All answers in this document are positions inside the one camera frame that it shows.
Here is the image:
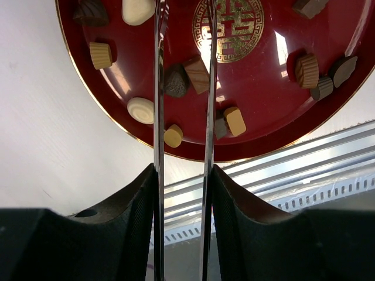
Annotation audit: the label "aluminium front rail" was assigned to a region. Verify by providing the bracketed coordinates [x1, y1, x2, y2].
[165, 121, 374, 220]

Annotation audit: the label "silver metal tongs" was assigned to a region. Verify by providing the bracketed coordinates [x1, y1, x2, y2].
[153, 1, 217, 280]

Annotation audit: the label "white heart chocolate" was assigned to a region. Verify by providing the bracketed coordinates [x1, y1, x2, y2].
[121, 0, 155, 26]

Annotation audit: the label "brown striped cube chocolate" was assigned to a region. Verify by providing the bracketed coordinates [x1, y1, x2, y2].
[183, 56, 210, 94]

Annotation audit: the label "tan round chocolate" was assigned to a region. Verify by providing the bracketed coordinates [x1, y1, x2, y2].
[163, 124, 183, 148]

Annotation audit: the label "white oval swirl chocolate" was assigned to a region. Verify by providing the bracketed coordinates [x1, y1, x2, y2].
[127, 97, 154, 125]

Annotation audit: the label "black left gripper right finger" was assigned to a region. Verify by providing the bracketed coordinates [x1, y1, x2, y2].
[211, 166, 374, 280]

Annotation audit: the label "dark textured chocolate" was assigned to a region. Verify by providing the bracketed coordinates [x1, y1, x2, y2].
[164, 64, 190, 98]

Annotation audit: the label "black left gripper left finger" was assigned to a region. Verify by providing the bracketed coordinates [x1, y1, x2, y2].
[1, 165, 155, 280]

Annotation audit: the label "tan rounded block chocolate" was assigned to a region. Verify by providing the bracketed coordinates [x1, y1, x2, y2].
[224, 107, 247, 136]

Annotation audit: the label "tan fluted cup chocolate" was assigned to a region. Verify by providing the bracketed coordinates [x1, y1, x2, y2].
[89, 42, 113, 70]

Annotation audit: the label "red round lacquer plate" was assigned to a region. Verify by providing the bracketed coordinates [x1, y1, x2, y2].
[54, 0, 375, 163]

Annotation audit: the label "slotted cable duct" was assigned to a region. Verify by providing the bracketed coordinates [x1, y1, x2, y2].
[164, 170, 374, 245]

